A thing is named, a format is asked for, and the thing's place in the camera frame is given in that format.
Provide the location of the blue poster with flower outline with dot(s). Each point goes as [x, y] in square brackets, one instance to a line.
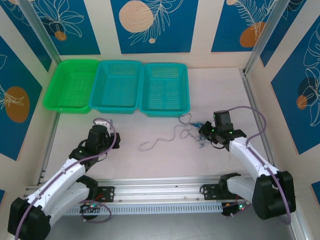
[75, 25]

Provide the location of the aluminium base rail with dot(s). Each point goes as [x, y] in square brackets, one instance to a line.
[162, 190]

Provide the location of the teal perforated plastic basket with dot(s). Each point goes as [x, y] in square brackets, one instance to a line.
[115, 85]
[165, 90]

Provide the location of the blue poster with orange circle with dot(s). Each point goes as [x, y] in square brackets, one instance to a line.
[232, 15]

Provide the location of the aluminium frame post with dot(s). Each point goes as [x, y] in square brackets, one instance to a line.
[40, 27]
[262, 35]

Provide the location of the blue floral wall poster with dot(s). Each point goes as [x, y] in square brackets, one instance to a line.
[287, 100]
[282, 30]
[15, 75]
[31, 40]

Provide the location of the green perforated plastic basket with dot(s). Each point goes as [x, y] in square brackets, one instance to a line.
[70, 85]

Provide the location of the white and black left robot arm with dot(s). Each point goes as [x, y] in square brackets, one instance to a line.
[62, 172]

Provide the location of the black controller board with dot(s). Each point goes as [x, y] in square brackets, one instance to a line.
[232, 210]
[90, 207]

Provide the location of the blue poster with peach circle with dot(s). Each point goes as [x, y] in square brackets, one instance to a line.
[175, 25]

